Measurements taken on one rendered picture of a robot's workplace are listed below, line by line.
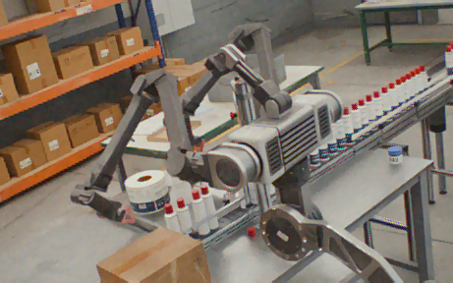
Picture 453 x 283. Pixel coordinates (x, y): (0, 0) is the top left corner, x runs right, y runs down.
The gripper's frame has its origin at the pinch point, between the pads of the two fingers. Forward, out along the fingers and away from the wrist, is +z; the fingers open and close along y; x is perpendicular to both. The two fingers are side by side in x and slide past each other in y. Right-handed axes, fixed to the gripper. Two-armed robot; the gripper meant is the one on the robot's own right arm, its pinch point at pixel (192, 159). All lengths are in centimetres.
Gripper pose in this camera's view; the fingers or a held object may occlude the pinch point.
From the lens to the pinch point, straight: 264.9
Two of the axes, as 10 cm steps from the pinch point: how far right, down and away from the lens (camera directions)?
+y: -6.3, 3.7, -6.8
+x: 7.5, 0.8, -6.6
